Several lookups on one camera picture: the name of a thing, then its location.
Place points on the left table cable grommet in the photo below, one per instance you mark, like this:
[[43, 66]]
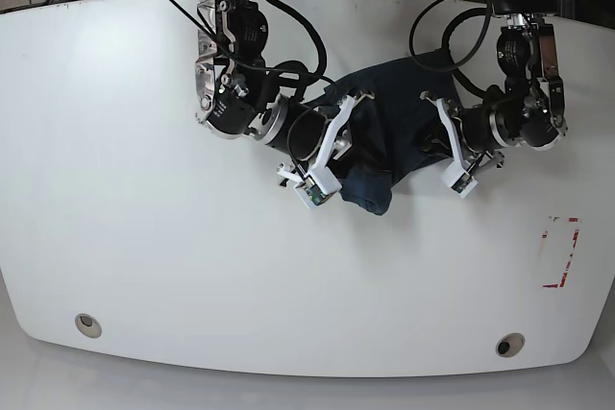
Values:
[[88, 326]]

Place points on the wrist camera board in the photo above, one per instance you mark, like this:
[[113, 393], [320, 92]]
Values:
[[459, 181], [311, 195]]

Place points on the table cable grommet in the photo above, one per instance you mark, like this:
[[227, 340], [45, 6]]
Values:
[[510, 345], [88, 326]]

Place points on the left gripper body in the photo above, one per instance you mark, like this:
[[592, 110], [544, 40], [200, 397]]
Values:
[[463, 157]]

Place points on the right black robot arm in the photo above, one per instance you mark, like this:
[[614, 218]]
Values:
[[241, 96]]

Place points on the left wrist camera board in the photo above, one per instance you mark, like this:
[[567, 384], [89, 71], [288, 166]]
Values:
[[459, 181]]

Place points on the right table cable grommet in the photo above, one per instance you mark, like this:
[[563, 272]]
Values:
[[510, 345]]

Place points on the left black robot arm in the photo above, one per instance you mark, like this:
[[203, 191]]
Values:
[[529, 110]]

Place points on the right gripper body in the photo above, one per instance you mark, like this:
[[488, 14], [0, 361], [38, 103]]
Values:
[[318, 136]]

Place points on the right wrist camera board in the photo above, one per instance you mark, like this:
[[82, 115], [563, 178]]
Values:
[[311, 195]]

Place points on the dark blue t-shirt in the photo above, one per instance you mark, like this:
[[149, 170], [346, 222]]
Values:
[[394, 133]]

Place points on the red tape rectangle marking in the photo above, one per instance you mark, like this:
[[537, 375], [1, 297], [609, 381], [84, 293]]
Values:
[[557, 248]]

